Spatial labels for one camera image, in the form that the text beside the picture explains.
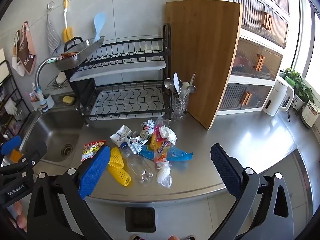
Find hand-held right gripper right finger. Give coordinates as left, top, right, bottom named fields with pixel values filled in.
left=207, top=143, right=295, bottom=240

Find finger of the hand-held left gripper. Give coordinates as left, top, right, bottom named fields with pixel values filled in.
left=0, top=135, right=22, bottom=157
left=0, top=141, right=48, bottom=178

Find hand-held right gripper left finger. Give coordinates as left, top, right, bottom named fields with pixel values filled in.
left=26, top=145, right=116, bottom=240

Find white snack packet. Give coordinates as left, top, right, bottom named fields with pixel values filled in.
left=127, top=119, right=155, bottom=154

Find black bin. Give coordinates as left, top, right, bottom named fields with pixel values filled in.
left=125, top=206, right=157, bottom=233

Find white tissue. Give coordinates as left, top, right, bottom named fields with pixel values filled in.
left=159, top=126, right=177, bottom=145

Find person's left hand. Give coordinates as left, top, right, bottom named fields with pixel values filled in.
left=9, top=201, right=27, bottom=232

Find yellow bag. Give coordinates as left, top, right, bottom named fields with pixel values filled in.
left=10, top=150, right=24, bottom=163

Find red yellow candy wrapper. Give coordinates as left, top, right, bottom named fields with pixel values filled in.
left=81, top=140, right=107, bottom=162

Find yellow foam net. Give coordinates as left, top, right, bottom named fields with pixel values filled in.
left=108, top=165, right=132, bottom=187
left=108, top=147, right=124, bottom=168

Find steel sink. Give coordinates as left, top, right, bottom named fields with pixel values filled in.
left=19, top=110, right=84, bottom=164

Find white gloves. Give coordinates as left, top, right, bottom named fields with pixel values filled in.
left=5, top=99, right=18, bottom=115

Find clear plastic bottle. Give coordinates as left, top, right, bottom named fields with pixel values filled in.
left=120, top=142, right=154, bottom=184

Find small white pouch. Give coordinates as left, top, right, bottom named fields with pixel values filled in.
left=110, top=125, right=132, bottom=147

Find blue wrapper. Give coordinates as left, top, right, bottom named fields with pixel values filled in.
left=139, top=145, right=194, bottom=162

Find black metal shelf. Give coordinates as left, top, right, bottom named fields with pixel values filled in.
left=0, top=60, right=32, bottom=140

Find white toothbrush holder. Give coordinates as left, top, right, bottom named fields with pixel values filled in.
left=30, top=93, right=55, bottom=110

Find crumpled clear plastic bag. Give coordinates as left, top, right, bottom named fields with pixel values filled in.
left=155, top=161, right=173, bottom=188

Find colourful wrapper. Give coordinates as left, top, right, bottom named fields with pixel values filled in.
left=149, top=117, right=175, bottom=163

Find white drip tray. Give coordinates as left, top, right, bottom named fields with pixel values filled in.
left=69, top=60, right=167, bottom=82
left=87, top=86, right=170, bottom=121

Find glass cutlery holder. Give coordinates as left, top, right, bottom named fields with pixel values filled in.
left=171, top=95, right=188, bottom=121

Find metal faucet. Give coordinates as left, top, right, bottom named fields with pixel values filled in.
left=35, top=56, right=63, bottom=113

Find pink brown hanging towel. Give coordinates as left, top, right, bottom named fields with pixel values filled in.
left=20, top=22, right=37, bottom=75

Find white electric kettle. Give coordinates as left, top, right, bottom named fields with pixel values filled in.
left=262, top=76, right=295, bottom=117

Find white rice cooker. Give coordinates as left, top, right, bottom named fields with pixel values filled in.
left=301, top=100, right=318, bottom=128

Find metal colander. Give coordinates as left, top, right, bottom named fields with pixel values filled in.
left=54, top=36, right=105, bottom=71

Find white knife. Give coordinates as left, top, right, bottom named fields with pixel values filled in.
left=173, top=72, right=181, bottom=98

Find green potted plant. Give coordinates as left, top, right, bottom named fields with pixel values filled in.
left=279, top=67, right=314, bottom=110

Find grey striped cloth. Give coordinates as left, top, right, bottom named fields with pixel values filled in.
left=46, top=14, right=62, bottom=55

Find wooden cutting board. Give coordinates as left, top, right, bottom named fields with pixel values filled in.
left=165, top=0, right=243, bottom=130

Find cream storage cabinet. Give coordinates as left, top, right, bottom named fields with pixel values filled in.
left=197, top=0, right=292, bottom=117

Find yellow bottle brush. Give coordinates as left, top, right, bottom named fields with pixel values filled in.
left=62, top=0, right=74, bottom=43

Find blue rice paddle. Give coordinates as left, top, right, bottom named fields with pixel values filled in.
left=93, top=12, right=107, bottom=43

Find window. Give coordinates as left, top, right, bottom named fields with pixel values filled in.
left=291, top=0, right=320, bottom=85

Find wire soap basket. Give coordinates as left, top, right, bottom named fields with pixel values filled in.
left=45, top=74, right=70, bottom=90

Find black wire dish rack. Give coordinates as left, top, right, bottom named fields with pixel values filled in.
left=64, top=22, right=173, bottom=127

